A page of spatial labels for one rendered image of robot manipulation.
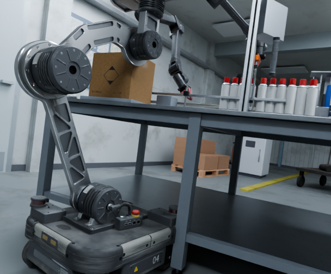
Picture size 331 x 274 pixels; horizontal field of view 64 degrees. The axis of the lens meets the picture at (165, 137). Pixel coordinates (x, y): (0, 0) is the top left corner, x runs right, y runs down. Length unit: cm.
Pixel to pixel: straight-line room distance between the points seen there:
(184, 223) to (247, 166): 454
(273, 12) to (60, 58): 114
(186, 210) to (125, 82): 77
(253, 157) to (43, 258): 496
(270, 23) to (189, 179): 94
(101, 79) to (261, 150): 452
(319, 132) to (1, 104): 316
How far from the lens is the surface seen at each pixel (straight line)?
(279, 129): 123
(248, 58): 159
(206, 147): 537
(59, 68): 103
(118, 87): 156
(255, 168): 578
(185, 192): 133
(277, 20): 170
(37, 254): 132
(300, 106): 165
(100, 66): 168
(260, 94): 166
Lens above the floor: 70
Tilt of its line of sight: 1 degrees down
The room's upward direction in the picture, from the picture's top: 7 degrees clockwise
